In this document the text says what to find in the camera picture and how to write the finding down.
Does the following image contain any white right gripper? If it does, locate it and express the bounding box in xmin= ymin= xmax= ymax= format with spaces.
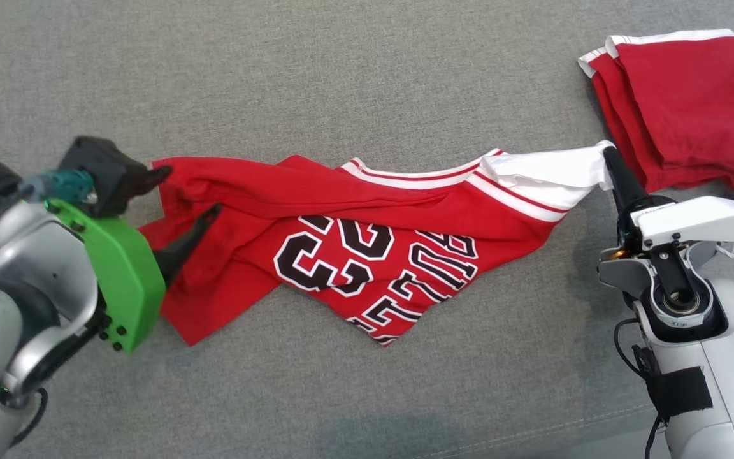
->
xmin=603 ymin=145 xmax=734 ymax=259

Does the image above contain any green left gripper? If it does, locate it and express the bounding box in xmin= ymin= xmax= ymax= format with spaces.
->
xmin=45 ymin=164 xmax=222 ymax=354

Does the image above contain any red shorts white trim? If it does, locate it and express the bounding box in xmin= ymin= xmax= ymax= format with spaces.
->
xmin=577 ymin=29 xmax=734 ymax=195

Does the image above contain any red Bulls basketball jersey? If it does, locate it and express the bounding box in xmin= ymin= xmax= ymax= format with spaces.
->
xmin=138 ymin=140 xmax=616 ymax=348

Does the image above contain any teal left camera connector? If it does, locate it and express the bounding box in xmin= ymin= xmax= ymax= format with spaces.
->
xmin=20 ymin=169 xmax=97 ymax=206

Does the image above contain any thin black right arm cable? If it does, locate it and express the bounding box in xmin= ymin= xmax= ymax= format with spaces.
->
xmin=614 ymin=317 xmax=667 ymax=459

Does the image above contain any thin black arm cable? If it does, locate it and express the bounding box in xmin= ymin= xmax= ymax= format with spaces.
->
xmin=614 ymin=317 xmax=667 ymax=459
xmin=9 ymin=388 xmax=50 ymax=447

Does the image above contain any black velcro strap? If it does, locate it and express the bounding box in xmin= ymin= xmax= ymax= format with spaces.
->
xmin=644 ymin=367 xmax=714 ymax=419

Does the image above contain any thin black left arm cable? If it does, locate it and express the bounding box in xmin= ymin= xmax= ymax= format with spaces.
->
xmin=9 ymin=388 xmax=50 ymax=447

